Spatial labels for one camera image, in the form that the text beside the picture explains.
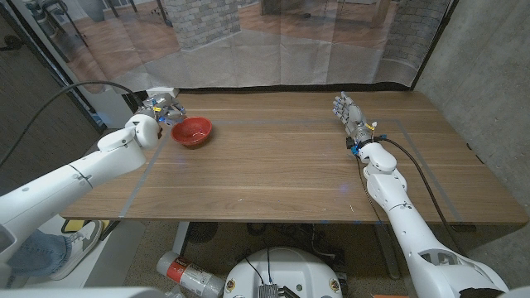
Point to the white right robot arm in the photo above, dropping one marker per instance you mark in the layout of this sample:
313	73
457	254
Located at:
410	232

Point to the white table leg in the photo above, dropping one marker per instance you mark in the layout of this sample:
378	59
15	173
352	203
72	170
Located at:
180	238

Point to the white grey sneaker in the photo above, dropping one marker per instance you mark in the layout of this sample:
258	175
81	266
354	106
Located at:
80	244

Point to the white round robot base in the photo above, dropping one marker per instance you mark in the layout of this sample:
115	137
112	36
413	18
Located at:
281	273

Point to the grey table leg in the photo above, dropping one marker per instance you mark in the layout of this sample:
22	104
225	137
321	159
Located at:
387	248

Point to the printed room backdrop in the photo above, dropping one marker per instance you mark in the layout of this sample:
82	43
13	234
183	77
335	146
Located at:
256	49

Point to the black backdrop frame pole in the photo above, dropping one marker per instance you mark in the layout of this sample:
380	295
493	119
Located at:
435	45
54	66

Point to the person's leg in jeans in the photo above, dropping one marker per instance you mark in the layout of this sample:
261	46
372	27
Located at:
37	252

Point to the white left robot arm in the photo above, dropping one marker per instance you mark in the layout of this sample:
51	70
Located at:
83	174

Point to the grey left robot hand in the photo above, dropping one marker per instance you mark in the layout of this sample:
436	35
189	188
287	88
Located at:
163	105

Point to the red bowl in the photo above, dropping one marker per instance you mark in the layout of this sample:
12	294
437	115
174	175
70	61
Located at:
192	131

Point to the white red cylinder canister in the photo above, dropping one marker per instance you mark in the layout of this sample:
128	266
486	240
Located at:
190	275

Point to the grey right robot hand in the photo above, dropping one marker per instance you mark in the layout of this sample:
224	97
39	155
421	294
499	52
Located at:
353	118

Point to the orange floor object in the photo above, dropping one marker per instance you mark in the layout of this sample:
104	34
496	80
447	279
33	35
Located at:
389	296

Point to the black round floor object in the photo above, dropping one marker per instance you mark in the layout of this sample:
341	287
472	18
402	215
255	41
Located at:
202	232

